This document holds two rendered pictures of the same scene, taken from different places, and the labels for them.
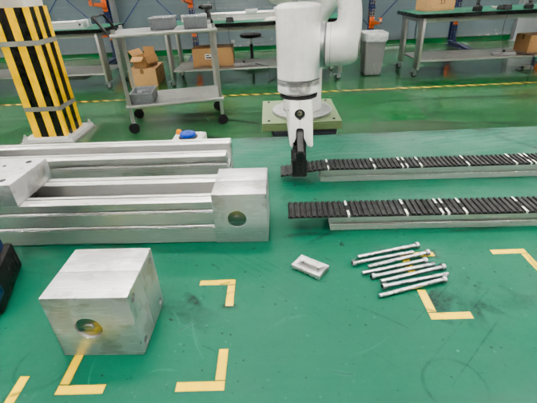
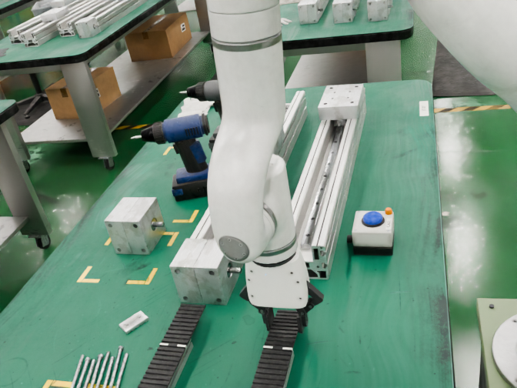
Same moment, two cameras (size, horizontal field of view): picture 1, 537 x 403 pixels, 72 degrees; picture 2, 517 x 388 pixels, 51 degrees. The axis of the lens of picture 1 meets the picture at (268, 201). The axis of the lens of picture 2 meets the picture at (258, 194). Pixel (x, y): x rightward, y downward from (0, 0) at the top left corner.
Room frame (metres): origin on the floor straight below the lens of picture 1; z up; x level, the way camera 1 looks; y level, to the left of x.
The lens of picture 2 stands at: (0.97, -0.75, 1.51)
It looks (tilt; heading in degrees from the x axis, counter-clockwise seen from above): 31 degrees down; 108
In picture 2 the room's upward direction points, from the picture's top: 11 degrees counter-clockwise
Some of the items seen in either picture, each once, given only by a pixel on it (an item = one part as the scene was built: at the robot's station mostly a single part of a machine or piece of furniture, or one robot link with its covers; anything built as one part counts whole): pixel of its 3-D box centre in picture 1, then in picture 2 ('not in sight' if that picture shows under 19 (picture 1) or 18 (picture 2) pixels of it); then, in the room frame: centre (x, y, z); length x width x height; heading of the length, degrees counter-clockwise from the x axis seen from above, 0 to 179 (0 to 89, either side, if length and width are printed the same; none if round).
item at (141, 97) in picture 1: (166, 69); not in sight; (3.75, 0.91, 0.50); 1.03 x 0.55 x 1.01; 101
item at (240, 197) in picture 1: (243, 200); (211, 271); (0.59, 0.05, 0.83); 0.12 x 0.09 x 0.10; 177
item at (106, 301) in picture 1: (112, 293); (141, 225); (0.36, 0.21, 0.83); 0.11 x 0.10 x 0.10; 177
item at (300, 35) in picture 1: (300, 41); (261, 202); (0.76, -0.08, 1.07); 0.09 x 0.08 x 0.13; 79
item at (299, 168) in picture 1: (300, 164); (261, 311); (0.72, -0.07, 0.83); 0.03 x 0.03 x 0.07; 88
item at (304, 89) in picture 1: (298, 85); (269, 242); (0.76, -0.07, 0.99); 0.09 x 0.08 x 0.03; 178
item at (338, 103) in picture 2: not in sight; (341, 105); (0.80, 0.73, 0.87); 0.16 x 0.11 x 0.07; 87
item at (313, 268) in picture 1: (310, 266); (134, 322); (0.45, -0.06, 0.78); 0.05 x 0.03 x 0.01; 52
